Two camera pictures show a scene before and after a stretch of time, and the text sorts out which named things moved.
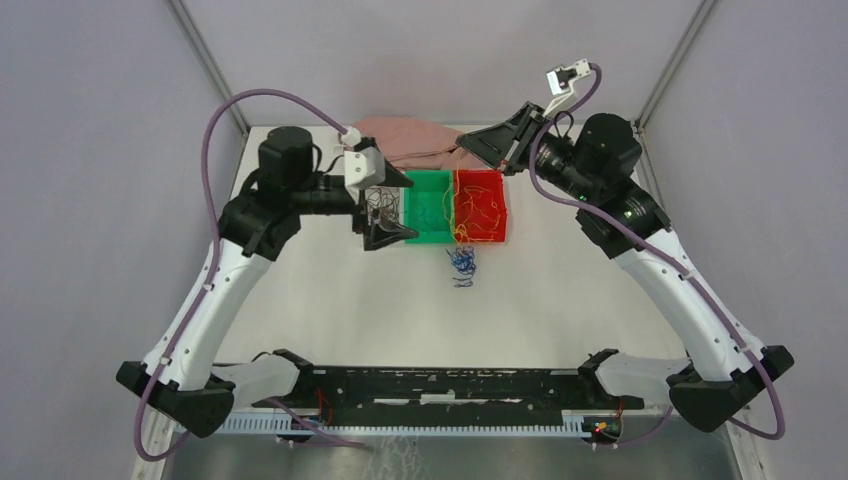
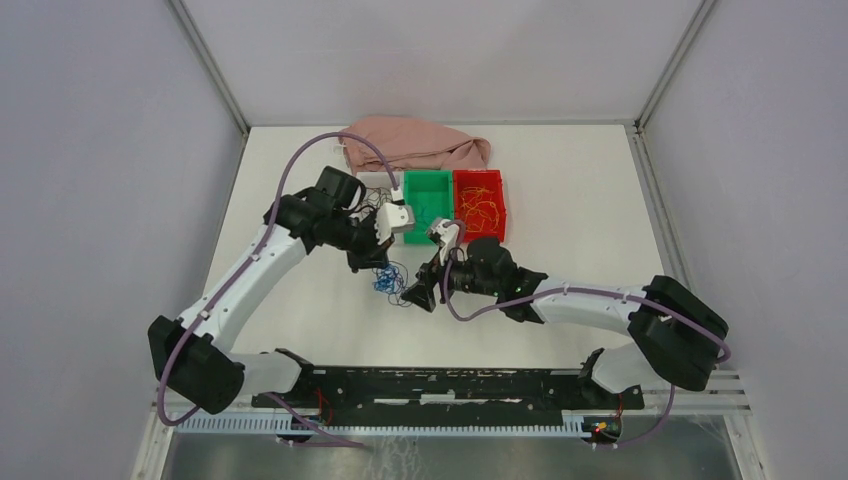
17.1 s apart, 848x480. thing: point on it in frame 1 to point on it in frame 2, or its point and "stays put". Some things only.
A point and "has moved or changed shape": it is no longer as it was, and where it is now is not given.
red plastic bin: (480, 209) stays put
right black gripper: (504, 145) to (422, 292)
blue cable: (463, 260) has moved or changed shape
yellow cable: (483, 218) stays put
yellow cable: (482, 219) stays put
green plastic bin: (429, 206) stays put
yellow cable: (448, 198) has moved or changed shape
